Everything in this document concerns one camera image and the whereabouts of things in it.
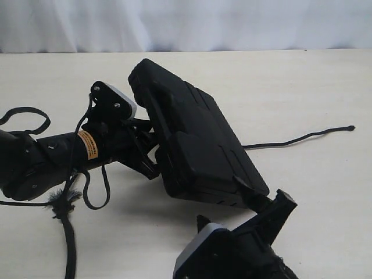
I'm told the black plastic tool case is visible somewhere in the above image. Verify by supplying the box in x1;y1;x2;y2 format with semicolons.
128;58;270;212

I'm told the black cord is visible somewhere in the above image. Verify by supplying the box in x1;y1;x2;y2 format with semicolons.
49;125;356;279

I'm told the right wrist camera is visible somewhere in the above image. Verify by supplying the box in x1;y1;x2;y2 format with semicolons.
173;214;237;278

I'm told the thin black left cable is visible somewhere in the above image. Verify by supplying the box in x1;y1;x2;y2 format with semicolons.
0;92;99;208

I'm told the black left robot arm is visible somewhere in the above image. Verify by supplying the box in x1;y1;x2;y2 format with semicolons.
1;119;160;201

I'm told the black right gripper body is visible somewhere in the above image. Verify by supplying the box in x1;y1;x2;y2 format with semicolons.
220;189;298;278

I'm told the white backdrop curtain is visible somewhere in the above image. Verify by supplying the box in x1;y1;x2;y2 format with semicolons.
1;1;371;53

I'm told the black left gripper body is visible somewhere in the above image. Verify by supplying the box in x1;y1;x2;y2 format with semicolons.
83;118;157;177

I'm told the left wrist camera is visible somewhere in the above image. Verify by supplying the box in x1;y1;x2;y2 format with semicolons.
91;81;137;120

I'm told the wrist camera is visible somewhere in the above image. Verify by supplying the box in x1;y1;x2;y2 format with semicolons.
173;214;237;278
91;81;137;120

